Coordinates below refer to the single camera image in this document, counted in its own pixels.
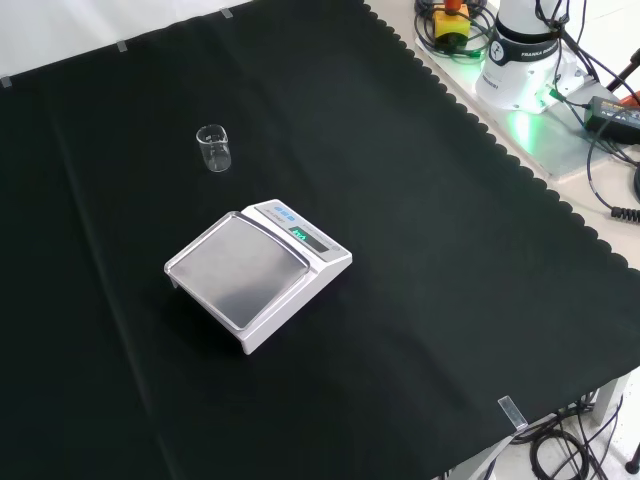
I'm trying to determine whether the black power adapter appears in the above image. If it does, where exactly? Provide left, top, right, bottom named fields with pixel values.
left=583, top=95, right=640, bottom=147

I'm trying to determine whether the black bench cloth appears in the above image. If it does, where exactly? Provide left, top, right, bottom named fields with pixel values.
left=0, top=0, right=640, bottom=480

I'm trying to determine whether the black tripod leg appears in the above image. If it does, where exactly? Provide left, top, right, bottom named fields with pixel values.
left=605, top=46, right=640, bottom=109

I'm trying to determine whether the small clear glass beaker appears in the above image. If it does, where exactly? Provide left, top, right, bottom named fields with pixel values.
left=195, top=124, right=233, bottom=174

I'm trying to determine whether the green cable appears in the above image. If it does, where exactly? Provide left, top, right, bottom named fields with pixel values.
left=439, top=35, right=490, bottom=61

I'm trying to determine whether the white electronic balance steel pan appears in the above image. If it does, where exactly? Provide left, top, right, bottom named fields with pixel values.
left=163, top=198, right=354, bottom=357

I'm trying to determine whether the white table leg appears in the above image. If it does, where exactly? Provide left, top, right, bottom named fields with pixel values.
left=593, top=373, right=632, bottom=427

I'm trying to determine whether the black floor cable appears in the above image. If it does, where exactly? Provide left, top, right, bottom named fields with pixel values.
left=528, top=392, right=627, bottom=480

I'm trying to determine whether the pale mounting board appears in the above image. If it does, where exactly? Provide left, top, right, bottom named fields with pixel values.
left=413, top=19, right=640, bottom=183

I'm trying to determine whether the yellow stop button box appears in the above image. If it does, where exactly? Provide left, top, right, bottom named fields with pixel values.
left=431, top=0, right=472, bottom=47

